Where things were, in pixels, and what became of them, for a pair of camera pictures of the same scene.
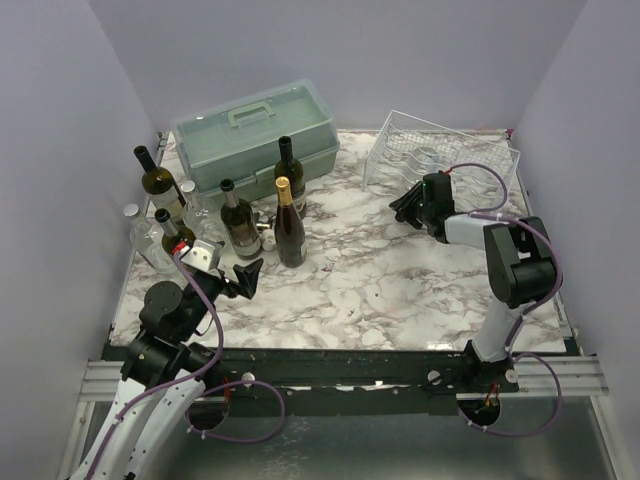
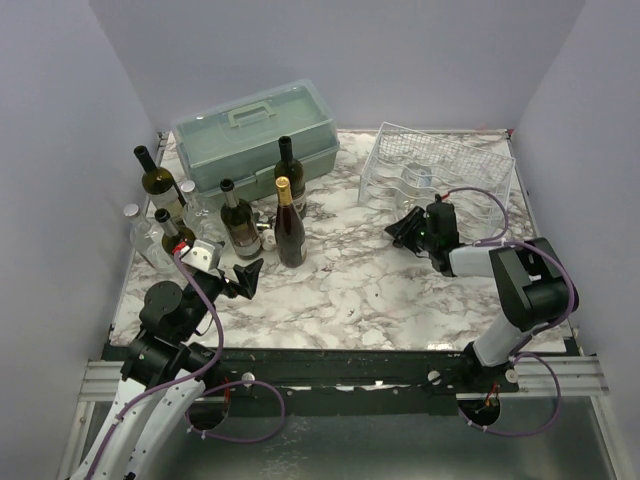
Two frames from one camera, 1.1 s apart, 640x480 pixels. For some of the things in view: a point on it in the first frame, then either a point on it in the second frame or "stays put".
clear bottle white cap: [203, 216] stays put
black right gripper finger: [409, 206] → [410, 230]
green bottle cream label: [290, 168] stays put
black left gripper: [248, 277] stays put
